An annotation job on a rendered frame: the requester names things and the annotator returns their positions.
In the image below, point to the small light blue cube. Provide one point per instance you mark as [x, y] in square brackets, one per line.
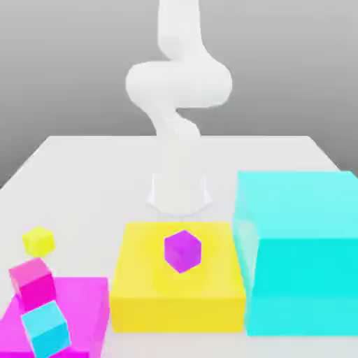
[46, 330]

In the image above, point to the large cyan box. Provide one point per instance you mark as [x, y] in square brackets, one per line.
[304, 279]

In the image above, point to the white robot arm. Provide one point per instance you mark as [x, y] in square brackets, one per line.
[179, 84]

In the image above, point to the small pink cube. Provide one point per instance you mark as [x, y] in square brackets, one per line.
[35, 285]

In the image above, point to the large magenta box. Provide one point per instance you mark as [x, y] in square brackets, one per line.
[84, 307]

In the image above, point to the large yellow box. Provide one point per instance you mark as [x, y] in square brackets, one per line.
[179, 304]

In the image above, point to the small yellow cube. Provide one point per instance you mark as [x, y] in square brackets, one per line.
[38, 242]

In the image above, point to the small purple cube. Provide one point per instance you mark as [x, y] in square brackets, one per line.
[183, 251]

